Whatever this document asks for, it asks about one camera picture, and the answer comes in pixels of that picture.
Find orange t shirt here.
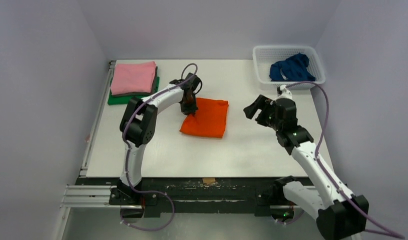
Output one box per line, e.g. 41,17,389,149
180,97,229,139

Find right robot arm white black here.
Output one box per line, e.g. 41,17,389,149
243,95,369,240

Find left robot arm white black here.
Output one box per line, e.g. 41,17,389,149
109,73,202,206

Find white plastic basket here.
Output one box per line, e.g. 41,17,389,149
252,44,326,91

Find blue t shirt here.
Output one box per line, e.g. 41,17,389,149
269,53,316,82

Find folded pink t shirt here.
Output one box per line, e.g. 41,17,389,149
110,61,157,96

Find folded green t shirt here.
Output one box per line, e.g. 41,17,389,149
107,91,148,106

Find brown tape piece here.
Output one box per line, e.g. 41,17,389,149
202,177,217,185

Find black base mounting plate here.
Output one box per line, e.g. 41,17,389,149
76,176,314,220

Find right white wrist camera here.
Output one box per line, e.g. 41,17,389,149
276,84,292,100

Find aluminium frame rail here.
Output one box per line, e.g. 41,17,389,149
62,185,288,214

